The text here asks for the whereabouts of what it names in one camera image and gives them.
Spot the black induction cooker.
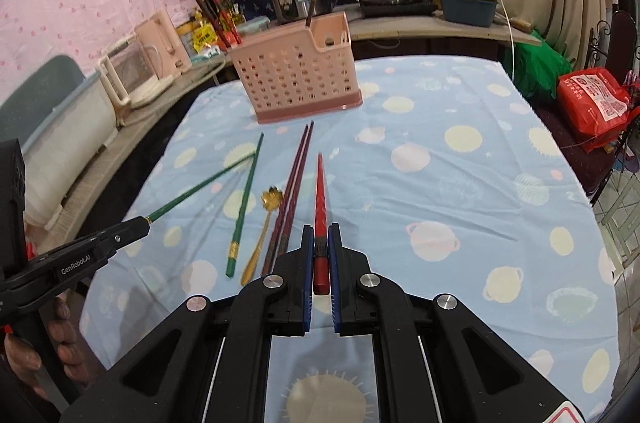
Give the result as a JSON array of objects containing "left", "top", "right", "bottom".
[{"left": 357, "top": 0, "right": 438, "bottom": 19}]

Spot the pink dotted cloth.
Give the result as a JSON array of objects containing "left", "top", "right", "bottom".
[{"left": 0, "top": 0, "right": 236, "bottom": 104}]

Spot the yellow label bottle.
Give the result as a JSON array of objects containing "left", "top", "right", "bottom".
[{"left": 192, "top": 16, "right": 222, "bottom": 54}]

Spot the small printed packet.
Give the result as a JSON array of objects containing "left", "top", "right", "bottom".
[{"left": 192, "top": 46, "right": 224, "bottom": 65}]

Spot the clear food container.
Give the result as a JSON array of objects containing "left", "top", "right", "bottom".
[{"left": 239, "top": 16, "right": 271, "bottom": 35}]

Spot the green plastic bag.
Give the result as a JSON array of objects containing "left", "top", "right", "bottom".
[{"left": 512, "top": 30, "right": 573, "bottom": 99}]

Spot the yellow cooking oil bottle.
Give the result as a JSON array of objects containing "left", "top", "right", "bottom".
[{"left": 222, "top": 0, "right": 247, "bottom": 28}]

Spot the white plastic tub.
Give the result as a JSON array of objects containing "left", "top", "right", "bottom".
[{"left": 0, "top": 56, "right": 121, "bottom": 224}]

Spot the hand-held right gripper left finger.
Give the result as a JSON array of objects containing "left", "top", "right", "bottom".
[{"left": 60, "top": 224, "right": 315, "bottom": 423}]

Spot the person's left hand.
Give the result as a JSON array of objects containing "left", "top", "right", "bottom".
[{"left": 5, "top": 295, "right": 96, "bottom": 399}]

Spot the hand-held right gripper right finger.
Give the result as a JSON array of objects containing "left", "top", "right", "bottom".
[{"left": 329, "top": 224, "right": 576, "bottom": 423}]

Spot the red printed bag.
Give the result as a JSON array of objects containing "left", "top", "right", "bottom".
[{"left": 556, "top": 68, "right": 633, "bottom": 154}]

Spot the blue planet print tablecloth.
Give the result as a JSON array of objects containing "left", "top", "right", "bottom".
[{"left": 80, "top": 56, "right": 618, "bottom": 423}]

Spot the brown chopstick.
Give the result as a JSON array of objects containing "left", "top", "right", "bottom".
[{"left": 304, "top": 0, "right": 324, "bottom": 29}]

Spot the pink electric kettle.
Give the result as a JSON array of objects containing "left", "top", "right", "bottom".
[{"left": 135, "top": 10, "right": 193, "bottom": 79}]

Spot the blue plastic tub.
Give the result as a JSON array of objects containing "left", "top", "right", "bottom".
[{"left": 432, "top": 0, "right": 500, "bottom": 28}]

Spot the glass and white kettle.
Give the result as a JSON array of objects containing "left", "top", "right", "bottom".
[{"left": 97, "top": 34, "right": 176, "bottom": 110}]

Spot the pink plastic utensil basket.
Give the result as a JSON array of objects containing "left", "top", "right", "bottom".
[{"left": 229, "top": 12, "right": 363, "bottom": 125}]

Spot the dark metal chair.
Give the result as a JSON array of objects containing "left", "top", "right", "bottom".
[{"left": 585, "top": 3, "right": 640, "bottom": 204}]

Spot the red and black chopstick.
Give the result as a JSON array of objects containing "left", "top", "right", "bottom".
[
  {"left": 311, "top": 153, "right": 332, "bottom": 295},
  {"left": 210, "top": 0, "right": 242, "bottom": 49}
]

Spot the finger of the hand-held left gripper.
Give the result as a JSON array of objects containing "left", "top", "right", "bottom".
[
  {"left": 0, "top": 243, "right": 123, "bottom": 310},
  {"left": 70, "top": 215, "right": 152, "bottom": 255}
]

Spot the green chopstick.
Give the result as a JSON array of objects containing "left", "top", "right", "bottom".
[
  {"left": 225, "top": 132, "right": 265, "bottom": 279},
  {"left": 146, "top": 153, "right": 257, "bottom": 225}
]

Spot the dark maroon chopstick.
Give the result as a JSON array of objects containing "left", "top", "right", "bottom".
[
  {"left": 261, "top": 124, "right": 309, "bottom": 276},
  {"left": 272, "top": 120, "right": 316, "bottom": 271},
  {"left": 194, "top": 0, "right": 231, "bottom": 50}
]

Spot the gold flower spoon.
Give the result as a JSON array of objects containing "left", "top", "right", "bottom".
[{"left": 240, "top": 187, "right": 282, "bottom": 286}]

